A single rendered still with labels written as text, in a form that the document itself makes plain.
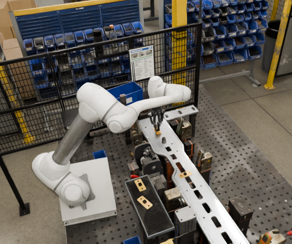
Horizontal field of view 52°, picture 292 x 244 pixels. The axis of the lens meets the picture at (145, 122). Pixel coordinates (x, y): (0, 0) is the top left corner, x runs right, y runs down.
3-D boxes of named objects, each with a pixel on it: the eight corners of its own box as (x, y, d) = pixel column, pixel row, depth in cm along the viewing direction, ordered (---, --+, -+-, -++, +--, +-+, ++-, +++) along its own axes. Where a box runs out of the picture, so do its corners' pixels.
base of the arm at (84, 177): (72, 214, 198) (70, 216, 192) (60, 183, 200) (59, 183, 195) (98, 203, 201) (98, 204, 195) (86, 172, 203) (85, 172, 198)
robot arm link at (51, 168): (50, 196, 183) (22, 173, 183) (65, 182, 197) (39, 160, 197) (112, 108, 145) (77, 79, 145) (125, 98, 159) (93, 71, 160)
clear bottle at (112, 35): (119, 50, 245) (116, 25, 232) (111, 51, 243) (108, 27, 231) (116, 47, 249) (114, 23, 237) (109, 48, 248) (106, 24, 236)
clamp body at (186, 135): (193, 159, 244) (195, 126, 222) (180, 163, 241) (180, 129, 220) (188, 152, 250) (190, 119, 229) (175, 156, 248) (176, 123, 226)
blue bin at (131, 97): (144, 101, 254) (143, 88, 246) (111, 114, 243) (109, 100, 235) (134, 93, 266) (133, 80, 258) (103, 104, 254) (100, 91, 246)
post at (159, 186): (166, 227, 196) (164, 187, 172) (159, 230, 195) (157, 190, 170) (162, 221, 200) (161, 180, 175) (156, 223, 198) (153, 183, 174)
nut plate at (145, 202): (152, 205, 155) (152, 204, 154) (147, 209, 153) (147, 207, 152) (142, 195, 160) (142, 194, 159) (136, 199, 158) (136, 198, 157)
